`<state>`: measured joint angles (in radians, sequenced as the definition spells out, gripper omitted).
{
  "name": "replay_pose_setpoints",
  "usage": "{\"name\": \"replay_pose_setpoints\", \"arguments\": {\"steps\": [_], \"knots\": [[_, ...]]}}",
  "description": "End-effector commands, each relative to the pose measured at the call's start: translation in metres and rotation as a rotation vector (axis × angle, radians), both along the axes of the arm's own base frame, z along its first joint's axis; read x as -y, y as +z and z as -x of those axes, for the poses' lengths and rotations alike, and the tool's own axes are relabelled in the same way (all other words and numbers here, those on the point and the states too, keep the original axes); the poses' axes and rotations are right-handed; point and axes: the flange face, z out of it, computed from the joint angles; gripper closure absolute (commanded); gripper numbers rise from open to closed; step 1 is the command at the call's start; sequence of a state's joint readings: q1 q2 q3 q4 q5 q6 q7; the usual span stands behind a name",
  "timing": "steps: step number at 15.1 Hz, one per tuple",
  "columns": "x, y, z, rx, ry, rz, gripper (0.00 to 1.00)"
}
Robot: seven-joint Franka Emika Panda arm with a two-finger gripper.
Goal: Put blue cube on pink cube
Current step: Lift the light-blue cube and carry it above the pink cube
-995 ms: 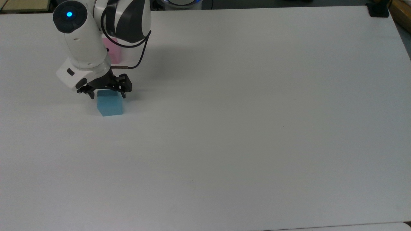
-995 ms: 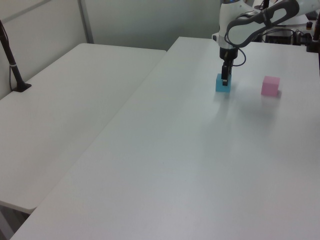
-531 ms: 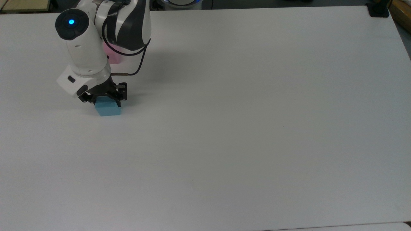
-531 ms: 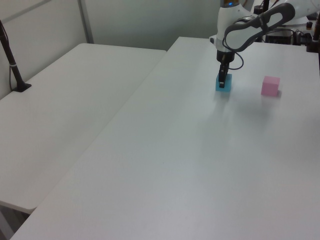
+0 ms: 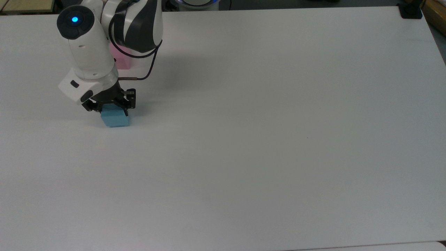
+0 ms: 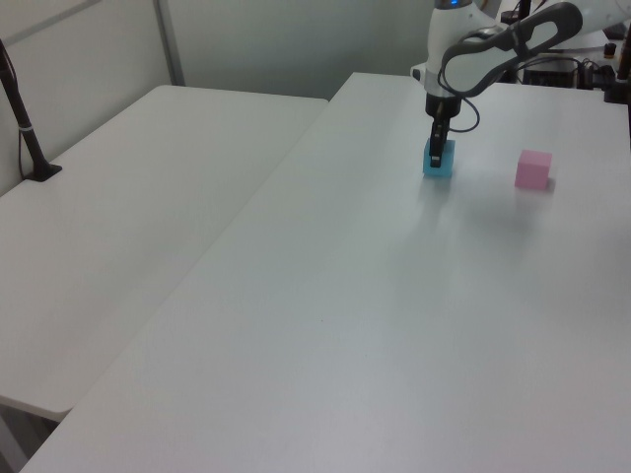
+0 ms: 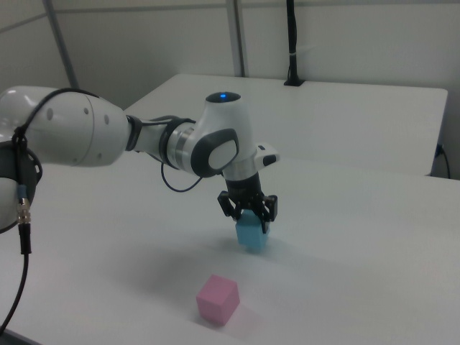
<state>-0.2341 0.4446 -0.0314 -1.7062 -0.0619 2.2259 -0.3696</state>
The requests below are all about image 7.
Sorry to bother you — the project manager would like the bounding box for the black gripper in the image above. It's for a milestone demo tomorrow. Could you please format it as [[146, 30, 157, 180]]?
[[216, 172, 280, 236]]

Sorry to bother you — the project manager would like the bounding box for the blue foam cube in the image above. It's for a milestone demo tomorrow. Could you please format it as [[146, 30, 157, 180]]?
[[234, 210, 271, 254]]

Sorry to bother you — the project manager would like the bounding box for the pink foam cube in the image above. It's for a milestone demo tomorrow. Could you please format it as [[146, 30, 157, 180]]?
[[195, 275, 241, 327]]

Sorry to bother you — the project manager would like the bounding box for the white table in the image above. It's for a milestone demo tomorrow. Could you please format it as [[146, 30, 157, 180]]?
[[121, 73, 449, 178]]

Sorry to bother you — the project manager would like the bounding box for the thin dark wrist cable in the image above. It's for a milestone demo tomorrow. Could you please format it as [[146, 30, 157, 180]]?
[[160, 163, 203, 192]]

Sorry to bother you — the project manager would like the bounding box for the grey metal partition post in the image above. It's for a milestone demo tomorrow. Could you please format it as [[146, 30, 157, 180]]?
[[42, 0, 79, 90], [226, 0, 249, 77]]

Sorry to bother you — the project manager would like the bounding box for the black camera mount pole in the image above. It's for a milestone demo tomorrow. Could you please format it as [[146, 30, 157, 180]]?
[[283, 0, 306, 87]]

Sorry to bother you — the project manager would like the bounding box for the black cable with metal connector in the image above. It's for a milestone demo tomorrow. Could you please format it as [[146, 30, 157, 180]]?
[[0, 88, 195, 334]]

